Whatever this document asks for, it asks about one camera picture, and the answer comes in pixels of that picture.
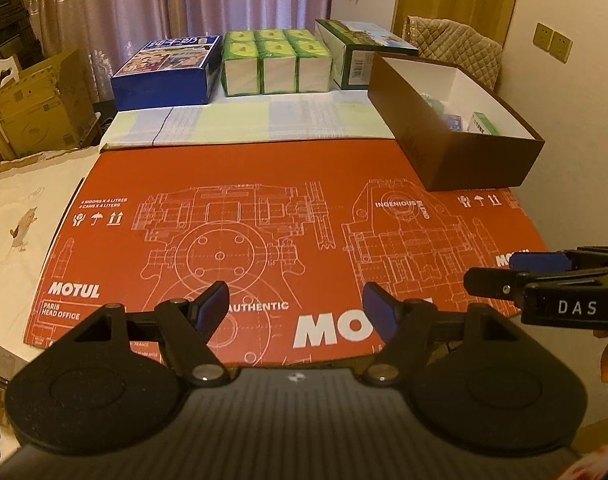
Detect green medicine box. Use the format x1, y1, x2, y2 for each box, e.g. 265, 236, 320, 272
468, 112, 500, 136

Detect blue white medicine box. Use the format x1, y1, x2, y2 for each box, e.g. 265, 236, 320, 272
441, 114, 464, 131

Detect teal handheld mini fan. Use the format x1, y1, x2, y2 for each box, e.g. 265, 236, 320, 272
420, 92, 445, 118

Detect brown cardboard storage box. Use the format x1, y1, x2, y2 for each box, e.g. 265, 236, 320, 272
368, 53, 545, 191

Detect red Motul cardboard sheet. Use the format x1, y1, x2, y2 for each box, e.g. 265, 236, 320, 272
24, 139, 544, 365

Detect white embroidered table cloth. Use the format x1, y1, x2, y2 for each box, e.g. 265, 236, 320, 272
0, 146, 98, 361

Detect checkered pastel table cloth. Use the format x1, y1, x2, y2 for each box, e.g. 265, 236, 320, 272
100, 90, 393, 150

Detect quilted beige chair cover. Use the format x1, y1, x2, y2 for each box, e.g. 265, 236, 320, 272
403, 15, 502, 91

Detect blue picture carton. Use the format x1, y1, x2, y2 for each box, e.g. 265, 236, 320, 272
110, 36, 223, 112

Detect open brown cardboard carton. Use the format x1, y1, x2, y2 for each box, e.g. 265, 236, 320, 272
0, 49, 98, 157

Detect dark green picture carton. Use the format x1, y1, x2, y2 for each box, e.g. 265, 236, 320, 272
315, 18, 419, 90

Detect green tissue pack bundle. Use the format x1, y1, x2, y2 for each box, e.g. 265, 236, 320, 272
221, 29, 332, 96

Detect lilac curtain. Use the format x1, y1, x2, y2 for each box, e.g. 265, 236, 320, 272
23, 0, 331, 101

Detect black folding chair stack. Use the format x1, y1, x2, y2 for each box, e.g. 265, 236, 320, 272
0, 0, 44, 70

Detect double wall socket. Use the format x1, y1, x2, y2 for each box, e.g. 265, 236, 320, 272
533, 23, 573, 63

